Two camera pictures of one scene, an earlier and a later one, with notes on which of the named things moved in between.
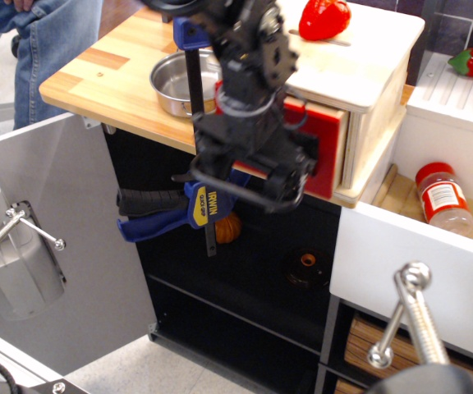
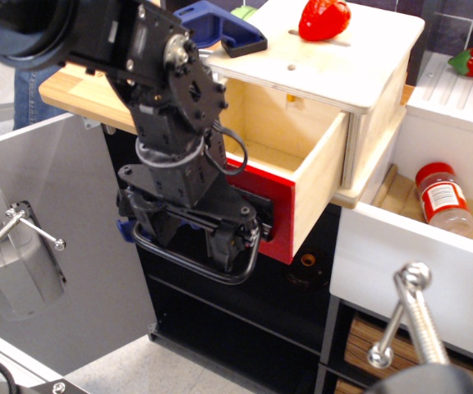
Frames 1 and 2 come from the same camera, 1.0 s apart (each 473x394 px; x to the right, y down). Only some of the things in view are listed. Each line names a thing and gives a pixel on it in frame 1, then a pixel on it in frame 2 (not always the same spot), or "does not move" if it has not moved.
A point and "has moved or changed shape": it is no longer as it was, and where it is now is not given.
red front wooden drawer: [330, 125] has moved or changed shape
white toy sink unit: [450, 116] does not move
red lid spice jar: [444, 203] does not move
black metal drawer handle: [216, 181] -> [192, 265]
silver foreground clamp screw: [411, 279] does not move
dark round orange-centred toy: [307, 269] does not move
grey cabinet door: [68, 286] does not move
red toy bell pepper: [323, 20] does not move
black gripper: [259, 144] -> [198, 189]
